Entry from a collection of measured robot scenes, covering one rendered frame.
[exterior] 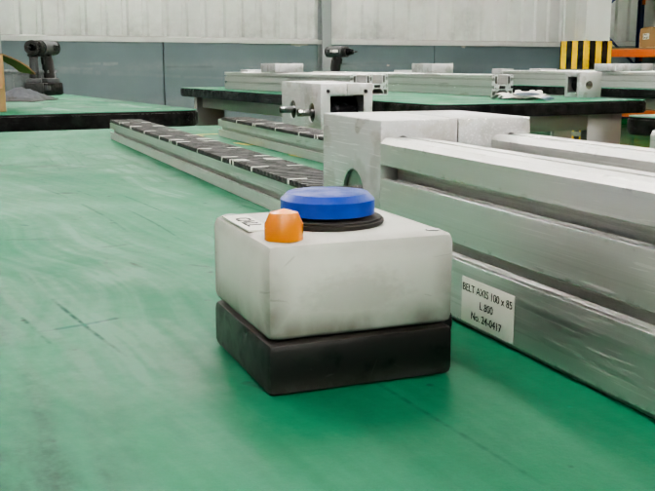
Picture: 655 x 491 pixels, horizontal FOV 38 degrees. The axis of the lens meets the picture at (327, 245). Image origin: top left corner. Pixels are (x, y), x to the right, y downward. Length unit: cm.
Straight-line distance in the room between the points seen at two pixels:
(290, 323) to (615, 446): 12
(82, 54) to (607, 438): 1152
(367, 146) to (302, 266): 21
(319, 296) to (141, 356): 10
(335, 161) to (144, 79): 1141
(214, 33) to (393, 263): 1195
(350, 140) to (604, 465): 32
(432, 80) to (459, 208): 367
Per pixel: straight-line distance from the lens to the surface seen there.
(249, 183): 91
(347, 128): 59
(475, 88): 387
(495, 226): 44
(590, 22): 868
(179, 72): 1214
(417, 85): 425
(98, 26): 1186
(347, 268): 37
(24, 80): 410
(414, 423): 35
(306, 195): 39
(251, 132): 152
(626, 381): 37
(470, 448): 33
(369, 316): 38
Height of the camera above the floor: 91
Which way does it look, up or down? 11 degrees down
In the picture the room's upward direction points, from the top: straight up
